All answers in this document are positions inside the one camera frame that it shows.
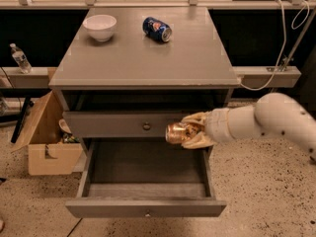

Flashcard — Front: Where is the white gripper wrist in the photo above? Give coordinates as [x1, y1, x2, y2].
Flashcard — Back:
[182, 108, 233, 149]

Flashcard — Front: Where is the orange soda can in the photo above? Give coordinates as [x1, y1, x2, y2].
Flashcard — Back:
[165, 122, 202, 144]

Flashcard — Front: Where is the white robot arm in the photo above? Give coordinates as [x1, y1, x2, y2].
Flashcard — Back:
[182, 93, 316, 161]

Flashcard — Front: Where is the open grey bottom drawer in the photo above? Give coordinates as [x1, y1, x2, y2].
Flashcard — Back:
[66, 138, 226, 218]

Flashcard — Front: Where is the grey wooden drawer cabinet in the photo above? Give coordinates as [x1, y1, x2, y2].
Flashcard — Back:
[48, 6, 241, 150]

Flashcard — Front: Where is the blue pepsi can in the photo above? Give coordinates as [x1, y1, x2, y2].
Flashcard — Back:
[142, 17, 172, 42]

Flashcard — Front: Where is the closed grey middle drawer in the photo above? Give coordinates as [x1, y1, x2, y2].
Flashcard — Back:
[63, 111, 187, 138]

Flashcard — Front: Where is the white ceramic bowl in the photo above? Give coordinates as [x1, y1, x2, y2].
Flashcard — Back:
[82, 15, 117, 41]

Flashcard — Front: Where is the open cardboard box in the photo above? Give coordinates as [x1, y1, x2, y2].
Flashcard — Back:
[12, 92, 83, 176]

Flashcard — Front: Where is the clear plastic water bottle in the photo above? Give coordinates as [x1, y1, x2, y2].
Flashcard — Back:
[10, 43, 32, 74]

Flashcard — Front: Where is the white hanging cable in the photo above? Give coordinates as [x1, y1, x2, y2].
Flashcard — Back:
[239, 0, 311, 92]

